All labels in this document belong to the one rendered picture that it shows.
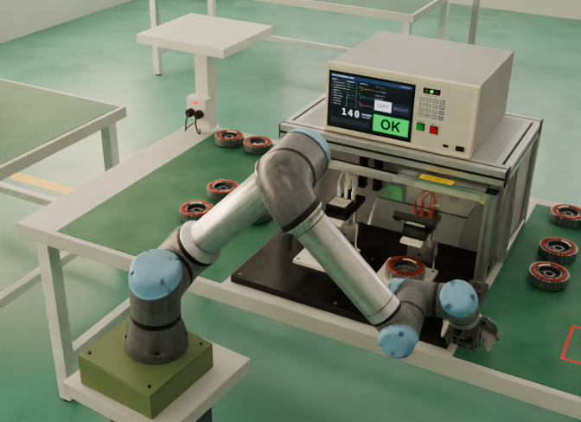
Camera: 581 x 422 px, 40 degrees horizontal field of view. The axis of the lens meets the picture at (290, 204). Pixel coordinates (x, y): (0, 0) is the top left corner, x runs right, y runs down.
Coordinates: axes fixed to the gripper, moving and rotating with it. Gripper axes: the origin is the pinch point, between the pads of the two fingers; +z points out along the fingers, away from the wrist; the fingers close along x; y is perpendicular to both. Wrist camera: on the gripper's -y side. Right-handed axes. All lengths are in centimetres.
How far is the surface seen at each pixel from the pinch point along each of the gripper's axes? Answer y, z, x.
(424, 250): -22.9, 22.4, -22.7
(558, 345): -5.2, 12.8, 19.9
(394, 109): -51, -7, -37
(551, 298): -20.6, 26.7, 14.3
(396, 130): -47, -3, -36
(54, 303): 28, 31, -138
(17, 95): -54, 66, -230
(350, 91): -52, -9, -50
